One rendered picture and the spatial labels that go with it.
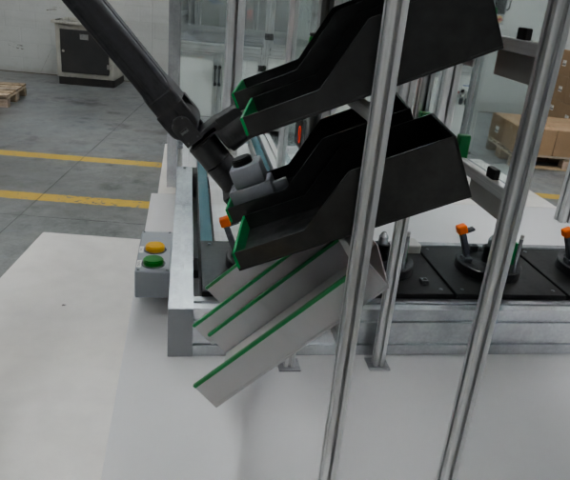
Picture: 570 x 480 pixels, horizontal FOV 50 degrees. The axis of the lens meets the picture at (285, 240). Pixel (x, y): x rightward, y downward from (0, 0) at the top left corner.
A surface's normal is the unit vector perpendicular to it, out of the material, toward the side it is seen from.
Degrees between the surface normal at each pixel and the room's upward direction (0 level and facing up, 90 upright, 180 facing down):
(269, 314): 90
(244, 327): 90
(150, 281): 90
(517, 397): 0
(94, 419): 0
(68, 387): 0
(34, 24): 90
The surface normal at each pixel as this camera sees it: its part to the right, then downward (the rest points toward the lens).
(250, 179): -0.04, 0.38
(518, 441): 0.09, -0.92
